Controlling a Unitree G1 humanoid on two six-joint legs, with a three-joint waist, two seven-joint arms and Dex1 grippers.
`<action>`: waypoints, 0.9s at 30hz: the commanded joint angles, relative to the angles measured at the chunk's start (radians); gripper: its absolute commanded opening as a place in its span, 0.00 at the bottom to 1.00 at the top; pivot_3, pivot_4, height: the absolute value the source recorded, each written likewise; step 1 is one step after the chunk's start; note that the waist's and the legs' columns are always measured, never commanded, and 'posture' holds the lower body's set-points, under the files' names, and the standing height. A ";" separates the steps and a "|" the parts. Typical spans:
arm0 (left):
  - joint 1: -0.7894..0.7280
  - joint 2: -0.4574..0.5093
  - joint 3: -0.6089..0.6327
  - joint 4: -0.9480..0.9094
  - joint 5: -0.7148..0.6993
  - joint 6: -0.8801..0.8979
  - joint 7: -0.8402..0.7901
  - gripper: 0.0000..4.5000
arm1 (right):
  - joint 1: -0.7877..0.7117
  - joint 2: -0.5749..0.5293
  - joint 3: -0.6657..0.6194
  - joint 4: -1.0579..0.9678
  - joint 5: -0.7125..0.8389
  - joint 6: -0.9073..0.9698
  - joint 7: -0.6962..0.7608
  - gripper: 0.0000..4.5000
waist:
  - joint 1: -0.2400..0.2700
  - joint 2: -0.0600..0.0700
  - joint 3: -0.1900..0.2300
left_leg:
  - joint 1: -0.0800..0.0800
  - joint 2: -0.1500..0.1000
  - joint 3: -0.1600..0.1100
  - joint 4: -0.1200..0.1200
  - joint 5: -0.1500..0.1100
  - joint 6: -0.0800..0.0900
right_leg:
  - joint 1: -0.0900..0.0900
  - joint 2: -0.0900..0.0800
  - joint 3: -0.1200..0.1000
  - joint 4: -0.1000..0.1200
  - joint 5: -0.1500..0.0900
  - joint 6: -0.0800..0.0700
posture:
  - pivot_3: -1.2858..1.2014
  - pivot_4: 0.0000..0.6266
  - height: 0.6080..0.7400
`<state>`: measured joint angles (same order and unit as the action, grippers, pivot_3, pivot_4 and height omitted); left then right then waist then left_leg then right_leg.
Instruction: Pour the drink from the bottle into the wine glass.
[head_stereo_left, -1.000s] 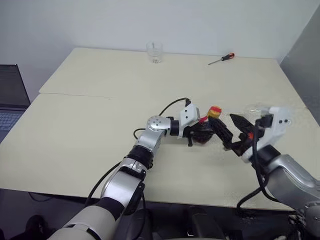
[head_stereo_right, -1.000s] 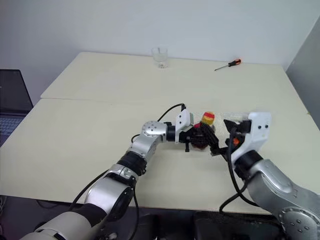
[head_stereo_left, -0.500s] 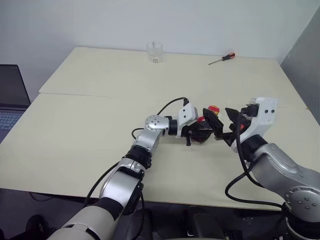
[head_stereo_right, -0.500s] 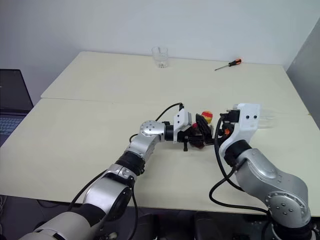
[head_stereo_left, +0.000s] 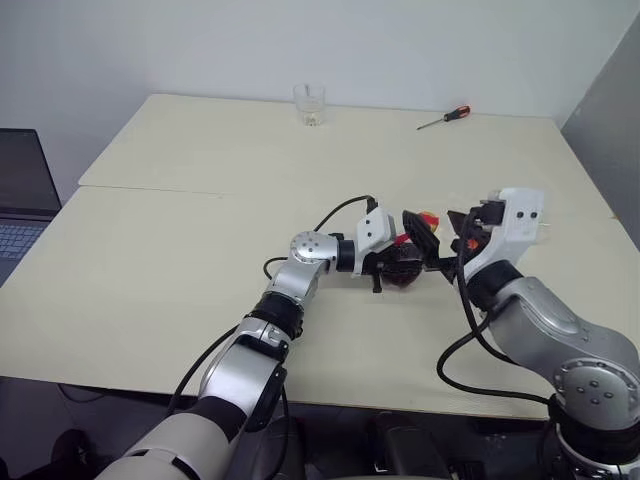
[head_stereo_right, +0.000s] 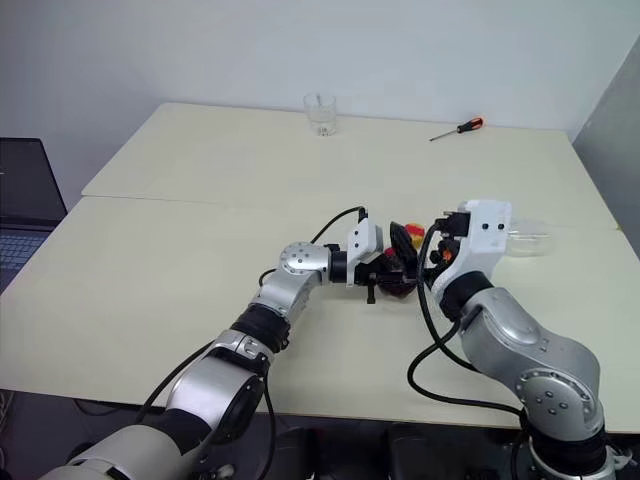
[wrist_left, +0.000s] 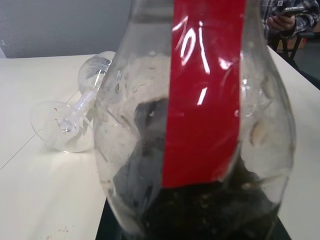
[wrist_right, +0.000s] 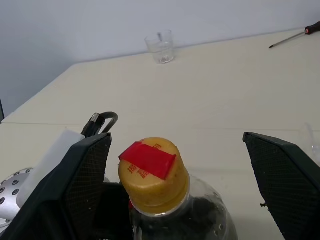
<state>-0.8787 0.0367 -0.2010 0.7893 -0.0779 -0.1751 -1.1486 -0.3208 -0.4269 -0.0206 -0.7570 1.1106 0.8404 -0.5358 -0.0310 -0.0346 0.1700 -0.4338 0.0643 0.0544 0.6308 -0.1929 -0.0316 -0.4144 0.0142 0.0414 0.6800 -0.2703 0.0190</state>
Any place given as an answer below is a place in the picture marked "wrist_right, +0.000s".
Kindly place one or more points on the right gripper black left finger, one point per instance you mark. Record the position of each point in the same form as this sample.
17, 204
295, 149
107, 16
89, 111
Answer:
62, 195

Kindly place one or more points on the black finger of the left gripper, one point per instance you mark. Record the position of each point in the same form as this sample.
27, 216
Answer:
113, 212

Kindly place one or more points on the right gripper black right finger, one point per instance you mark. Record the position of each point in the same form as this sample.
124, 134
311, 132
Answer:
290, 187

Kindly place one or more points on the small dark liquid bottle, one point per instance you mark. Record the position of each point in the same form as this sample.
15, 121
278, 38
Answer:
152, 185

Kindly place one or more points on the dark laptop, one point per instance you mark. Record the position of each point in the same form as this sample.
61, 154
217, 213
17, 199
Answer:
1, 112

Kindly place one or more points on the clear glass tumbler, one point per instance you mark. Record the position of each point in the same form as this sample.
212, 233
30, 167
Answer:
161, 47

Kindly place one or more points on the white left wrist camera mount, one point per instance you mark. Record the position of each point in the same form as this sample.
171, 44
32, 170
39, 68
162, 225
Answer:
50, 155

